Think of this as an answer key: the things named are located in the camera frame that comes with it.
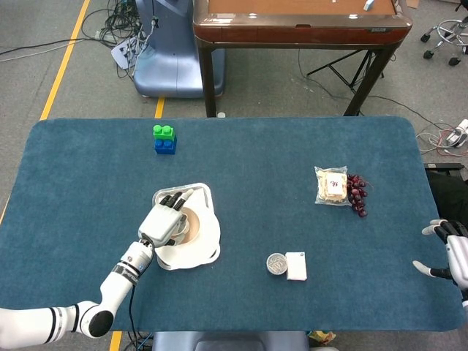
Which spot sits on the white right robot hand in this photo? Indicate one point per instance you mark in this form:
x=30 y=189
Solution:
x=457 y=256

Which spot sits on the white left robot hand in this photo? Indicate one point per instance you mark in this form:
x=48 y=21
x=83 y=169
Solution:
x=161 y=225

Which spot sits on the white floral paper cup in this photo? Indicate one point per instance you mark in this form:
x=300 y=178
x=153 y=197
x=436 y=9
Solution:
x=184 y=229

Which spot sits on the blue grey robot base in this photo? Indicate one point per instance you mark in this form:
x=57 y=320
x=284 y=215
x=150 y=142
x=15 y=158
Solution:
x=172 y=66

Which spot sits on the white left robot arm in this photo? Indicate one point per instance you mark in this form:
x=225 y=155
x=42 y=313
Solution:
x=120 y=278

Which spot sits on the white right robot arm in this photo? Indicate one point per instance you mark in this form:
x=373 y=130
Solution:
x=465 y=301

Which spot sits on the grey blue own robot base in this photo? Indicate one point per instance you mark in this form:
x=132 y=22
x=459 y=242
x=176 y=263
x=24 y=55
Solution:
x=226 y=342

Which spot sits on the beige bowl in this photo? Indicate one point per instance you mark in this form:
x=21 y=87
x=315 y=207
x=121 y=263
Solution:
x=195 y=226

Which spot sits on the white round plate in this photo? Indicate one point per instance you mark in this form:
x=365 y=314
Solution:
x=208 y=243

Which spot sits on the silver metal tray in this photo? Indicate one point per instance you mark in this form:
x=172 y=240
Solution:
x=204 y=192

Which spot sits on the black equipment beside table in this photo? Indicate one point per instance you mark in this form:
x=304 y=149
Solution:
x=449 y=194

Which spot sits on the blue toy building block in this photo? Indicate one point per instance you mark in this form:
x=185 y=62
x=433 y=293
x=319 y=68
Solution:
x=166 y=147

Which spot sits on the green toy building block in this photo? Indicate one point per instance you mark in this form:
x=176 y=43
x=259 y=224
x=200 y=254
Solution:
x=164 y=133

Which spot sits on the blue felt table cover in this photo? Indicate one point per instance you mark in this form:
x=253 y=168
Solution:
x=256 y=164

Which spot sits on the dark red grape bunch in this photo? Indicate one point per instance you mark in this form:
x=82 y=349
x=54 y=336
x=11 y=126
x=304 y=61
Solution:
x=356 y=197

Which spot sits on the white power strip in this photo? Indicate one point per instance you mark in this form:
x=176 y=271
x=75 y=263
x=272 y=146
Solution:
x=457 y=135

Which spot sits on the clear round paper clip tub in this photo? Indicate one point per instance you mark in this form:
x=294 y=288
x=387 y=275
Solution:
x=276 y=264

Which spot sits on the white pink small box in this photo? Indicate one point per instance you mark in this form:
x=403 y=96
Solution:
x=296 y=267

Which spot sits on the clear bag of snacks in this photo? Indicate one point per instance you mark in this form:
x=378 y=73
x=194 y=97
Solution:
x=331 y=186

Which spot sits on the yellow patterned bag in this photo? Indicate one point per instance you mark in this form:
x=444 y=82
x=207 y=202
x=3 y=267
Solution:
x=321 y=337

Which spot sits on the white floor socket board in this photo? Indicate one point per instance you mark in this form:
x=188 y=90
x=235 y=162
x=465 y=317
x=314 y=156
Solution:
x=120 y=55

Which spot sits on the chrome office chair base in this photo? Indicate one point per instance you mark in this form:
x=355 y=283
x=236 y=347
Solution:
x=454 y=61

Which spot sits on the black tripod stand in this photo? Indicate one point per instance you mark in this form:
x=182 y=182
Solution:
x=340 y=61

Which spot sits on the brown mahjong table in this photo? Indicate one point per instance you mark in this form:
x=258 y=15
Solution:
x=292 y=34

